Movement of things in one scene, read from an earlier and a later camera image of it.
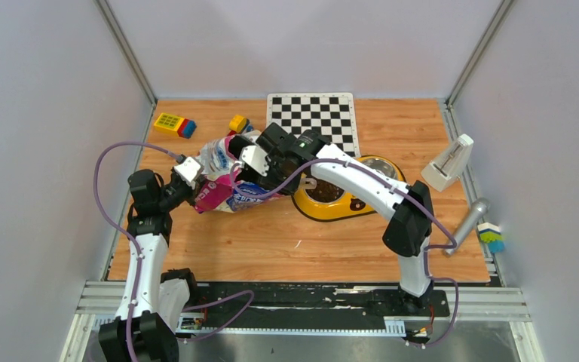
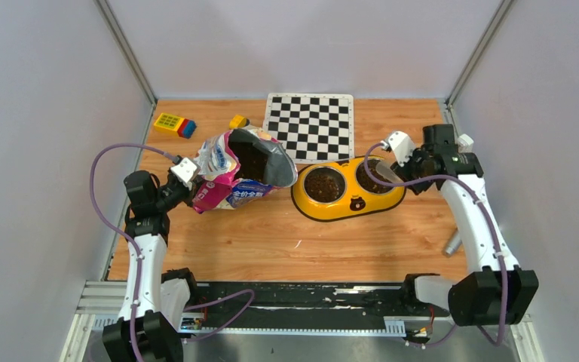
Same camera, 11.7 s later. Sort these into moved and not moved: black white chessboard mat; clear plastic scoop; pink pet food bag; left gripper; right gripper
Moved: clear plastic scoop; right gripper
Not moved: black white chessboard mat; left gripper; pink pet food bag
